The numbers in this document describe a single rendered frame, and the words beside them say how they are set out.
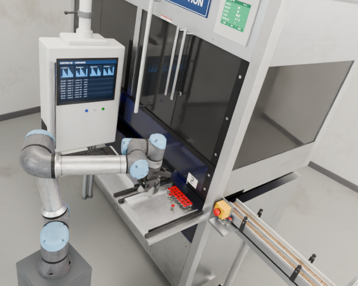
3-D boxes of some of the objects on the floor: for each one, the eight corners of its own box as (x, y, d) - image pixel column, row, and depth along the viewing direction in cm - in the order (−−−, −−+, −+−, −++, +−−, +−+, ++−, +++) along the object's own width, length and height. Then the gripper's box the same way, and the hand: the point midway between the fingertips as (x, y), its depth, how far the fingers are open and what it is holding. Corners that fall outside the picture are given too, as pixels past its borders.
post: (180, 294, 239) (282, -9, 130) (185, 301, 235) (294, -6, 127) (173, 298, 235) (273, -11, 126) (178, 305, 231) (284, -8, 123)
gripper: (138, 162, 149) (133, 196, 160) (149, 172, 143) (142, 207, 154) (154, 158, 154) (148, 190, 165) (165, 168, 149) (157, 202, 160)
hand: (150, 195), depth 161 cm, fingers closed
